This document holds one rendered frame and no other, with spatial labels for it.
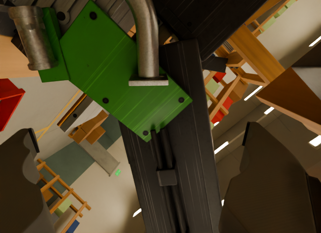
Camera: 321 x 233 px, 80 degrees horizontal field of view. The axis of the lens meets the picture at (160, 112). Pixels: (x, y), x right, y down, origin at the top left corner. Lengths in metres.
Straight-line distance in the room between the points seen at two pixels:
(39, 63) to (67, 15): 0.08
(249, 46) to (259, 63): 0.10
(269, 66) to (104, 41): 0.93
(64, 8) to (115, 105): 0.16
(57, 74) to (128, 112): 0.12
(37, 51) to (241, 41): 0.94
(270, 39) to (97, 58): 9.54
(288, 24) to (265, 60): 8.94
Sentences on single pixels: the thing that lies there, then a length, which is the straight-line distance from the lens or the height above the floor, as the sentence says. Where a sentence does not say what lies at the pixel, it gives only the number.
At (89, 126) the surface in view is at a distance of 6.48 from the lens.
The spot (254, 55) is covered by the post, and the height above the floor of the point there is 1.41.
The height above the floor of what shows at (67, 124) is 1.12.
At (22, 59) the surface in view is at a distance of 0.65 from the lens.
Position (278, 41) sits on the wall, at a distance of 9.85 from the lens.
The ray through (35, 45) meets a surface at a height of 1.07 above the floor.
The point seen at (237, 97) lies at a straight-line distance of 4.20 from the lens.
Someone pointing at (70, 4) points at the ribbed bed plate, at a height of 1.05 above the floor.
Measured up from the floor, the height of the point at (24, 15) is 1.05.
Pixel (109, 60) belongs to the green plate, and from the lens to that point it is 0.31.
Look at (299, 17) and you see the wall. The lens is 10.23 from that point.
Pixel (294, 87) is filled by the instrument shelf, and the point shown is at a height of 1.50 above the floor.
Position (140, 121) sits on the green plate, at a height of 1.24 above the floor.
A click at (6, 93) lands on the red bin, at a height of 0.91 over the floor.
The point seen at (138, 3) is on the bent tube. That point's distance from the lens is 0.27.
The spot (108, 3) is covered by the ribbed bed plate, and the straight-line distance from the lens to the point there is 0.32.
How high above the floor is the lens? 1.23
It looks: 3 degrees up
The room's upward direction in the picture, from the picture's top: 136 degrees clockwise
